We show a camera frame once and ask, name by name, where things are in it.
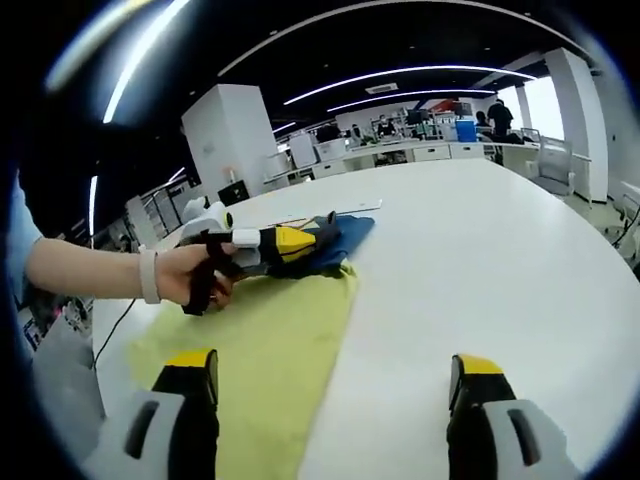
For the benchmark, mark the white template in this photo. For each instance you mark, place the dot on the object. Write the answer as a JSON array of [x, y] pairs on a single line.
[[360, 206]]

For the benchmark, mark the ceiling light strip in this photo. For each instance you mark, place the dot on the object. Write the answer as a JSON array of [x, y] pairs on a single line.
[[410, 75], [145, 55]]

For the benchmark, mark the blue storage bin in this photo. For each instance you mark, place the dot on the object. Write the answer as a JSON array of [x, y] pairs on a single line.
[[465, 130]]

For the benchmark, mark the white office desk row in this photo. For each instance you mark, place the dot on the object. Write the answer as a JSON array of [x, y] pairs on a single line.
[[400, 155]]

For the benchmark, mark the metal storage shelving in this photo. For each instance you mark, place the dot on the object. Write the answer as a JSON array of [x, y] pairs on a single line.
[[157, 210]]

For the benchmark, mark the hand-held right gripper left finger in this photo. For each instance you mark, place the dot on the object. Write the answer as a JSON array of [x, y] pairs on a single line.
[[195, 395]]

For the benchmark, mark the white wristband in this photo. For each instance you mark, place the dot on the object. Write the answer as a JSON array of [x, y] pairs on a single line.
[[150, 277]]

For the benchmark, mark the white square pillar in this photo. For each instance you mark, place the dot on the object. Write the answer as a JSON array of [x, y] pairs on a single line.
[[225, 140], [575, 125]]

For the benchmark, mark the black cabinet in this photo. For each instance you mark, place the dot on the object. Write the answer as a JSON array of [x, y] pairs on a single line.
[[233, 193]]

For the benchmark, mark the person's left hand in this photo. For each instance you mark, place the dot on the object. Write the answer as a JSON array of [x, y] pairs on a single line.
[[175, 275]]

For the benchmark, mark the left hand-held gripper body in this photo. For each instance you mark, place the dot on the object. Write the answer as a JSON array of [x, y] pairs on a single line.
[[210, 217]]

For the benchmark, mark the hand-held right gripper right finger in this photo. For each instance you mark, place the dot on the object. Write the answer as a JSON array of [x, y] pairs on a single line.
[[475, 395]]

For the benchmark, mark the yellow blue long-sleeve garment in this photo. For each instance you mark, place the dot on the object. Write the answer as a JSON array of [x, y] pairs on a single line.
[[280, 320]]

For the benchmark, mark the person's grey trousers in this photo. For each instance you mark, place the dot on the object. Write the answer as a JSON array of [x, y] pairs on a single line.
[[65, 380]]

